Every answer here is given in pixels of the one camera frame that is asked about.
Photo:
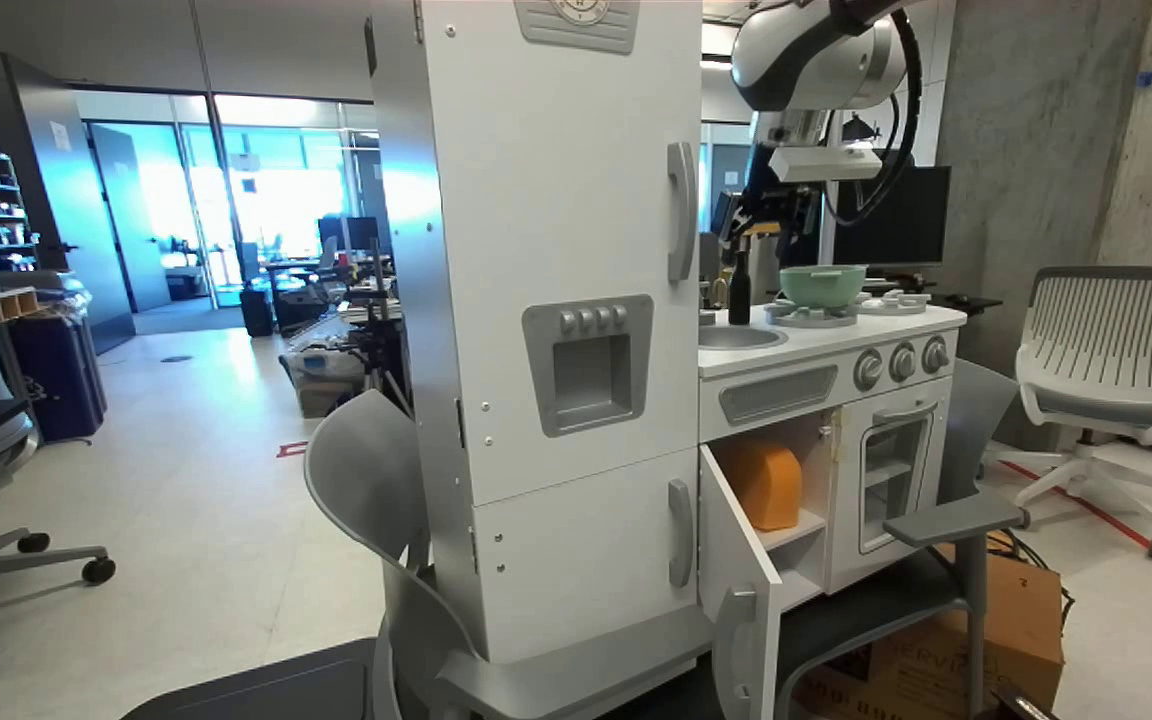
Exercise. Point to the grey toy clock panel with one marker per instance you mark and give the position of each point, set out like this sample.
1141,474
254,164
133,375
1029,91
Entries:
579,23

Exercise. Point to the white slanted pole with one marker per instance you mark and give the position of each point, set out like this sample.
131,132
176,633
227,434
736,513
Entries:
831,223

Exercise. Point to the white mesh office chair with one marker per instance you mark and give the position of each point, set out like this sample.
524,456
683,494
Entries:
1118,355

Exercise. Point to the wooden rack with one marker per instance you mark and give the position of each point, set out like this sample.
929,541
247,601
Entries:
765,260

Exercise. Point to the grey toy stove burner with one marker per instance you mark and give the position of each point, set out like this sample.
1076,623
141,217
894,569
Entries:
803,316
897,304

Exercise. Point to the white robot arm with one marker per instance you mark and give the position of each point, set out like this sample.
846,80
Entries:
818,53

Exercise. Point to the orange sponge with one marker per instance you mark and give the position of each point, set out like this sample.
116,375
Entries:
770,487

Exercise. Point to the white toy kitchen set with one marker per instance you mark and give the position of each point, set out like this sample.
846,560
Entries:
550,200

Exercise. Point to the brown cardboard box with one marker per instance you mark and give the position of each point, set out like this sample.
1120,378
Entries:
1023,625

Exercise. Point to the white cupboard door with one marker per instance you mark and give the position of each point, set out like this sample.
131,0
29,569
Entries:
736,573

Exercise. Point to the dark blue suitcase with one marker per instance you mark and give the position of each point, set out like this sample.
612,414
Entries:
56,375

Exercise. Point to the green bowl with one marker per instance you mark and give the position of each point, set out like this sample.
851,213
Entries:
820,287

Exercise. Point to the grey plastic chair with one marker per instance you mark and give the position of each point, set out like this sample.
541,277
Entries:
361,474
958,518

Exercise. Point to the white wrist camera plate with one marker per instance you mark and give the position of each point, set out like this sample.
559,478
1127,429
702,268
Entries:
825,163

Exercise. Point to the grey floor bag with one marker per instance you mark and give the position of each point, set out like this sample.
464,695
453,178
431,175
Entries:
322,375

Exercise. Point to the black slim bottle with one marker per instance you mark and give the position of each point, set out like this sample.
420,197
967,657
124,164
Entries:
743,298

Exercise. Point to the grey stove knob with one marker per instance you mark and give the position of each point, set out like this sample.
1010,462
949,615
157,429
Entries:
869,369
938,355
903,363

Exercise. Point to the black monitor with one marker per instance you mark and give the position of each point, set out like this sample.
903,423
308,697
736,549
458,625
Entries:
897,223

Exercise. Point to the silver toy sink basin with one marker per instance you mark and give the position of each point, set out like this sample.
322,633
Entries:
743,337

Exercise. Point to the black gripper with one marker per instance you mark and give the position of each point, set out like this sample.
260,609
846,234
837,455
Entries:
754,204

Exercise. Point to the grey toy ice dispenser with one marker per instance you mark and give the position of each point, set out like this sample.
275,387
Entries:
591,366

